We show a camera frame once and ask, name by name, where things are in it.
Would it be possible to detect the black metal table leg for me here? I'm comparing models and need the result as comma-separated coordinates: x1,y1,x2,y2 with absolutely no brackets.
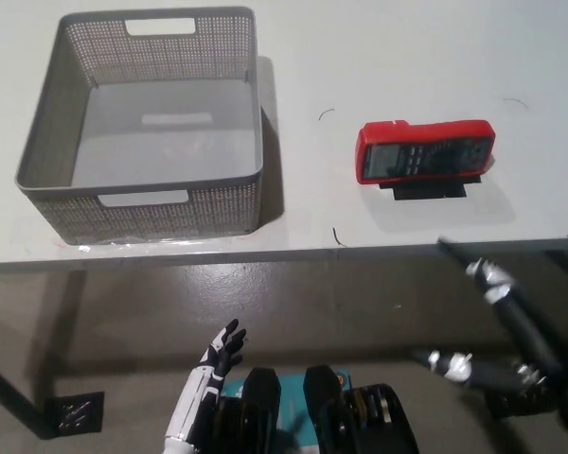
0,354,51,441

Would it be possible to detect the black table foot plate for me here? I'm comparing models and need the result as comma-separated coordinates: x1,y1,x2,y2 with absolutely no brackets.
44,391,106,435

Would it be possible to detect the robot body black teal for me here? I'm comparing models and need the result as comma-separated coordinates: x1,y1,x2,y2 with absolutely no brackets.
207,364,420,454

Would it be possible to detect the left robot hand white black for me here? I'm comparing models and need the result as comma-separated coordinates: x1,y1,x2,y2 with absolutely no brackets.
197,318,248,380

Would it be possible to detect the grey perforated plastic basket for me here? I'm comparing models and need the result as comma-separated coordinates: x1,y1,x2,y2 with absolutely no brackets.
13,6,266,247

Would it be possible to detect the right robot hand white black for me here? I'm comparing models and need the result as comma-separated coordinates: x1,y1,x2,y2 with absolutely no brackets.
413,237,568,429

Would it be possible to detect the red digital multimeter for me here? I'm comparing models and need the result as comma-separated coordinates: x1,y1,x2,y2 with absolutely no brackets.
357,118,496,186

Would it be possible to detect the black multimeter stand plate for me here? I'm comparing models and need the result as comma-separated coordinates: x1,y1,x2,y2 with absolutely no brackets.
379,175,483,203

